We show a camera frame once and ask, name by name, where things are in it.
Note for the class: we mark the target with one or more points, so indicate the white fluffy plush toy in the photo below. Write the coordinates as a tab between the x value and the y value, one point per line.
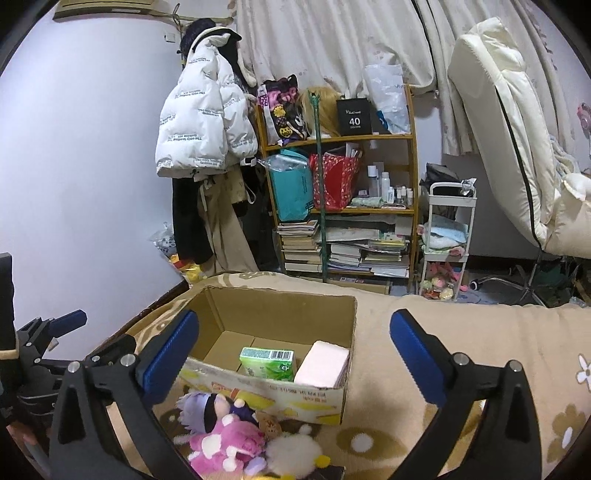
291	454

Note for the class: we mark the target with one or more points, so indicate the white rolling cart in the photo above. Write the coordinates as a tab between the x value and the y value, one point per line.
455	193

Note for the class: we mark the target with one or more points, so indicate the cream curtain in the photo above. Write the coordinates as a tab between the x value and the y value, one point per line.
346	37

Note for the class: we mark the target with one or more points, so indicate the pink plush toy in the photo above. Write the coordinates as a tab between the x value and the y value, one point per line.
231	441

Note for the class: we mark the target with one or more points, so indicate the stack of books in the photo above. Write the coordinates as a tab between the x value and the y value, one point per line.
300	244

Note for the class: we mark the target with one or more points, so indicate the printed cardboard box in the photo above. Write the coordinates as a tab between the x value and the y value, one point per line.
295	402

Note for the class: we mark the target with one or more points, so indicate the green carton packet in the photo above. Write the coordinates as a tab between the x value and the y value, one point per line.
265	364

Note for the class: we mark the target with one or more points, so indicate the white puffer jacket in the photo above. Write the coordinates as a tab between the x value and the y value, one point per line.
198	115

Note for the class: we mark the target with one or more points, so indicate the crumpled plastic bag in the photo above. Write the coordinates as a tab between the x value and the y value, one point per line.
164	242

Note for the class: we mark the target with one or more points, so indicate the small brown plush toy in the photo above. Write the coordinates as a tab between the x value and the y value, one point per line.
268	422

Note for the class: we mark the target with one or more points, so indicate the teal bag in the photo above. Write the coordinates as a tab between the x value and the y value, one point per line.
288	194

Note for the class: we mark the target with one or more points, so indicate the wooden shelf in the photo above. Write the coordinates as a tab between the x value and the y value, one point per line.
397	212

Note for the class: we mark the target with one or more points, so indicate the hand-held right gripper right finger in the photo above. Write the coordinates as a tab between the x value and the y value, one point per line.
413	362

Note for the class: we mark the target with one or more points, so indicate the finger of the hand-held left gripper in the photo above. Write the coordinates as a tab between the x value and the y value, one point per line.
69	321
117	345

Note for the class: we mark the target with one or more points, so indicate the group of white cosmetic bottles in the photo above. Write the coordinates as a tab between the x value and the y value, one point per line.
385	184

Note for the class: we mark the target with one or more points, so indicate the black hat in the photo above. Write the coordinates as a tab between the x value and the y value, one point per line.
191	34

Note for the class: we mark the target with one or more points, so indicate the printed cat-ear bag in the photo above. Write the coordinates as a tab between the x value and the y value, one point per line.
281	110

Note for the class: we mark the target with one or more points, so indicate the dark tissue packet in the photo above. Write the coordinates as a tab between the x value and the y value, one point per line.
330	473

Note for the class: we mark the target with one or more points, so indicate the pink tissue packet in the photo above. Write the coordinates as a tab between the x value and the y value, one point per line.
323	365

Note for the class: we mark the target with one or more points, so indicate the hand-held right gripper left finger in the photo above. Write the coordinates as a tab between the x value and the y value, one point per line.
171	357

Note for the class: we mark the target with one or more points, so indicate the black box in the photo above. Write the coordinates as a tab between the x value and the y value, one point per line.
354	117

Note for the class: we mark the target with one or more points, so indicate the cream down jacket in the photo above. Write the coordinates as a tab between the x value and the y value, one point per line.
508	115

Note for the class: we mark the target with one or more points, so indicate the beige patterned blanket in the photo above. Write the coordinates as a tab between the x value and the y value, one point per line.
508	332

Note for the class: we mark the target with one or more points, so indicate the purple-haired plush doll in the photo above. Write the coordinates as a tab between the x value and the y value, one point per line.
203	405

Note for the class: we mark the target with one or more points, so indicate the beige pants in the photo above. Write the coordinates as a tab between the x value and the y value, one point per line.
226	230

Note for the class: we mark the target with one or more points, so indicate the green pole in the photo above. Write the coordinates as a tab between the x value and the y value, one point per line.
322	184

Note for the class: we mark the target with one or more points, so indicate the blonde wig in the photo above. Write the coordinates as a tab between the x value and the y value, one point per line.
323	110

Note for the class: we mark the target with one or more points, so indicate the black coat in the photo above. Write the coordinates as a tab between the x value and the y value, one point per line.
189	221

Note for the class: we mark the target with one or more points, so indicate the red gift bag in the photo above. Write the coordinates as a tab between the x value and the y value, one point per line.
337	184

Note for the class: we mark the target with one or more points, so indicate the air conditioner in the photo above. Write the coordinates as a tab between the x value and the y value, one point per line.
101	7

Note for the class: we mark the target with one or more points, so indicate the clear plastic bag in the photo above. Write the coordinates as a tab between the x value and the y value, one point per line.
388	92

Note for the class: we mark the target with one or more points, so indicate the light blue cloth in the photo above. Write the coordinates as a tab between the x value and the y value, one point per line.
445	235

